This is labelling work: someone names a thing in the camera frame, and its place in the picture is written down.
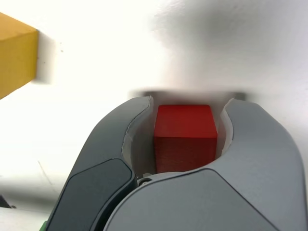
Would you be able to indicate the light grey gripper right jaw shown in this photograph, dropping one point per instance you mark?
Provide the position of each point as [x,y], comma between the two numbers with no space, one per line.
[228,197]

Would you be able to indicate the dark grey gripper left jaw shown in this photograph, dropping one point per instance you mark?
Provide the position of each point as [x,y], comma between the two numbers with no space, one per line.
[96,168]

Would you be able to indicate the red cube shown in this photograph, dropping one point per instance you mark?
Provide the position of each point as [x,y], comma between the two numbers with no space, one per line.
[185,134]

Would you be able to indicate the yellow cube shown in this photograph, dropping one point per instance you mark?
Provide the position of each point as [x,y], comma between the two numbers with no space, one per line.
[16,55]

